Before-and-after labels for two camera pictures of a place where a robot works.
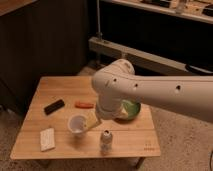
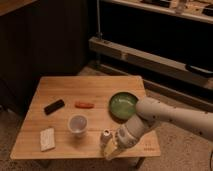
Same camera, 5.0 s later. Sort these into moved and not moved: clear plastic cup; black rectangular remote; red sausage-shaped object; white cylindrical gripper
Moved: white cylindrical gripper
Not moved: clear plastic cup; black rectangular remote; red sausage-shaped object
